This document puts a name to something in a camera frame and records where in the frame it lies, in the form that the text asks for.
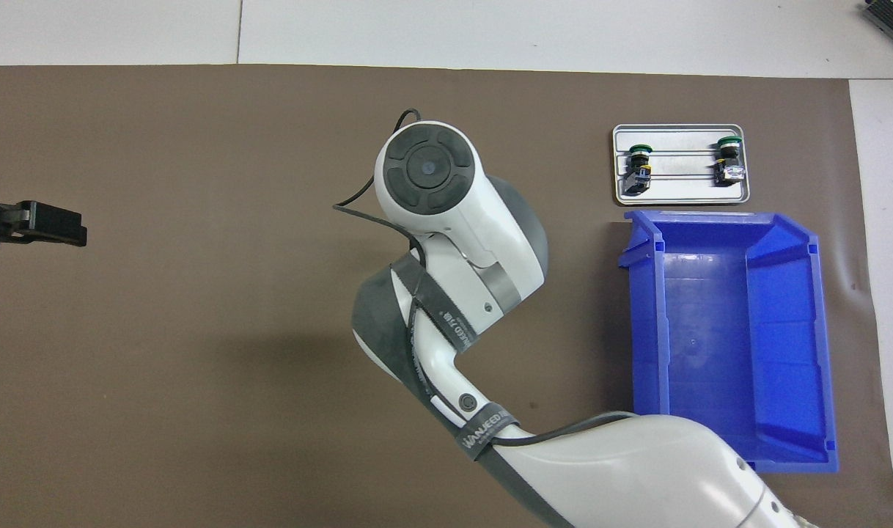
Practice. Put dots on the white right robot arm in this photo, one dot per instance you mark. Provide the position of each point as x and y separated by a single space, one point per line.
454 220

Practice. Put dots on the brown table mat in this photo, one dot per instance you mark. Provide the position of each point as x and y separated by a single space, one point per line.
197 367

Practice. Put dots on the silver metal tray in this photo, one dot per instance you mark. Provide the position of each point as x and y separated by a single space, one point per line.
681 191

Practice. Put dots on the blue plastic storage bin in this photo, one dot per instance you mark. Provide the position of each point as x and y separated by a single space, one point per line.
710 330

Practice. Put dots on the green push button switch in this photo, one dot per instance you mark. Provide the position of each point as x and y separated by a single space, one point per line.
640 151
729 144

